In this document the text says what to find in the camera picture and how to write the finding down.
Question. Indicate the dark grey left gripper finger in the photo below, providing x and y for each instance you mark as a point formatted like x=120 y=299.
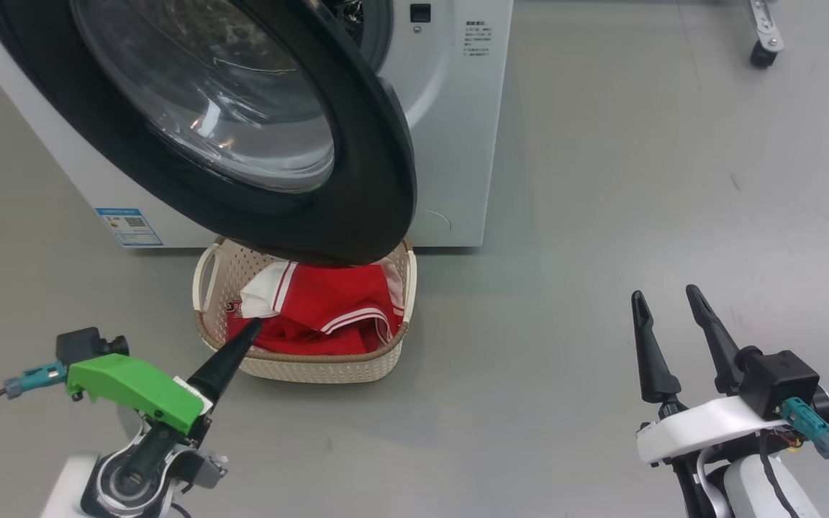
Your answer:
x=224 y=367

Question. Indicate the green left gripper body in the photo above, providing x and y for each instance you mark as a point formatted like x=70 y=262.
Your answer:
x=134 y=385

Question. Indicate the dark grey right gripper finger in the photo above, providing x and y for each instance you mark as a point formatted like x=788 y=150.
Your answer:
x=720 y=352
x=653 y=367

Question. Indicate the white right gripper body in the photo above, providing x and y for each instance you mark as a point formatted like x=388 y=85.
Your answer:
x=702 y=428

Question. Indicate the red and white jersey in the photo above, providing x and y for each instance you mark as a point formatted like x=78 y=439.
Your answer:
x=335 y=302

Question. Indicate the dark round washing machine door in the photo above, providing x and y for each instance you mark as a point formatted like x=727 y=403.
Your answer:
x=371 y=180

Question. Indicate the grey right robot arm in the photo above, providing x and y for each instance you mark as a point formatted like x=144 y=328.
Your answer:
x=753 y=489

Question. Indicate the cream perforated laundry basket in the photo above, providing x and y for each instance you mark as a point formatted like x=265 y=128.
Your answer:
x=314 y=368

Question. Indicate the white front-load washing machine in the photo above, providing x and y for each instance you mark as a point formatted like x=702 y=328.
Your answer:
x=458 y=144

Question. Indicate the black door latch socket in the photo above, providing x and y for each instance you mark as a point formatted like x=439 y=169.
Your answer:
x=420 y=13

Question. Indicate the blue energy label sticker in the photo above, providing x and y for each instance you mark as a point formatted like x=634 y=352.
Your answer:
x=129 y=227

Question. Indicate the grey partition leg with caster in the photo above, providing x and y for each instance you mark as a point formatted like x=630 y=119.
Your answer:
x=763 y=36

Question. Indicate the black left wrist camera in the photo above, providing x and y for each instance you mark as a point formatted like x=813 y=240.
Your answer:
x=83 y=344

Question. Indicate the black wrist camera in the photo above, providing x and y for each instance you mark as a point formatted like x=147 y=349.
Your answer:
x=83 y=344
x=781 y=381

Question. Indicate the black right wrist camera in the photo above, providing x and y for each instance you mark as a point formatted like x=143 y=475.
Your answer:
x=781 y=381

